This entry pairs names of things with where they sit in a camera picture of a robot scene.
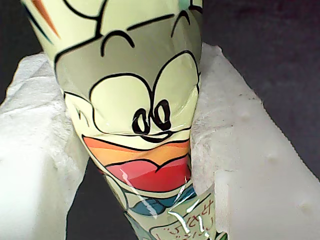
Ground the snack bar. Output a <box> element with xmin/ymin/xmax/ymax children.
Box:
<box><xmin>21</xmin><ymin>0</ymin><xmax>230</xmax><ymax>240</ymax></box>

